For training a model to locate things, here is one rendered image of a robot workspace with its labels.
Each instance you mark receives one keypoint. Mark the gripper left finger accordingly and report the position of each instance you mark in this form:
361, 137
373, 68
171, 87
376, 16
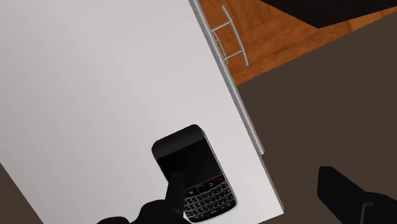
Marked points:
175, 192

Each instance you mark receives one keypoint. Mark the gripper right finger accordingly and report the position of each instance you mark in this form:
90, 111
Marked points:
344, 195

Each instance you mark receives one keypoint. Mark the black keypad phone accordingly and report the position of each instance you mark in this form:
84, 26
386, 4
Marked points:
193, 155

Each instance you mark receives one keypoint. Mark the white-topped wooden drawer cabinet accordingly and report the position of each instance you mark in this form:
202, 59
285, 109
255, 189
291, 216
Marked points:
93, 93

